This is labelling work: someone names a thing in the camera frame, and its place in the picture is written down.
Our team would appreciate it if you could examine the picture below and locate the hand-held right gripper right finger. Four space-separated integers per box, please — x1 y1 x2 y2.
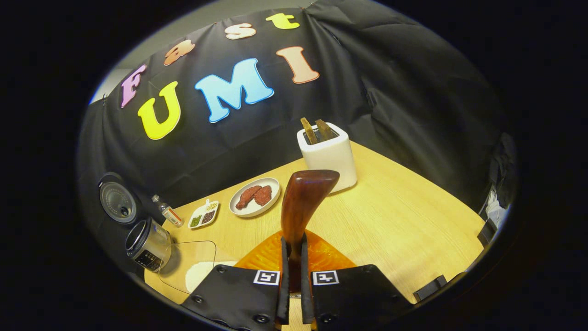
301 230 414 331

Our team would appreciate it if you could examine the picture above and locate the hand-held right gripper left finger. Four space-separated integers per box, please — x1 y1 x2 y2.
181 230 291 331

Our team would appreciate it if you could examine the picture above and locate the white rice pile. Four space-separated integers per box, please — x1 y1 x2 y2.
185 261 237 293

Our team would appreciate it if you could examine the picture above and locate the clear plastic rice tray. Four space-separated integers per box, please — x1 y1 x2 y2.
158 240 237 295

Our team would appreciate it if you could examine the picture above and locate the grey rice cooker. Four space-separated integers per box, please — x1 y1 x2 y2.
97 171 175 273

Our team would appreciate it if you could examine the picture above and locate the dark wooden spoon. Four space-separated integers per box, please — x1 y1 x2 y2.
280 169 340 295

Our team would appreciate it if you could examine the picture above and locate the white chopstick holder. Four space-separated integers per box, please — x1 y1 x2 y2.
297 122 358 194

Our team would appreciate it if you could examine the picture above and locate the white divided bean dish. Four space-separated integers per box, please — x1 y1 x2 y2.
188 199 220 229

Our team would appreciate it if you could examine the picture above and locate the red meat piece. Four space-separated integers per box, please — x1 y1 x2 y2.
236 185 261 210
254 185 273 206

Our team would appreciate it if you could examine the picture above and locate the small clear bottle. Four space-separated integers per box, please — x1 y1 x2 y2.
152 194 184 228

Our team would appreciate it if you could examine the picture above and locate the white round plate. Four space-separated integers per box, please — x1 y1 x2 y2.
229 177 281 218

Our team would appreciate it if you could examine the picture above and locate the white cloth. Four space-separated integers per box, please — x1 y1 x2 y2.
486 186 508 226

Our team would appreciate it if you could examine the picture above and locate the light wooden utensil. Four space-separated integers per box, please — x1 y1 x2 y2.
300 117 318 145

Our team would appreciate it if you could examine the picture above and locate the black bracket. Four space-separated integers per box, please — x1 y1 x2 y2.
413 275 447 302
477 219 498 247

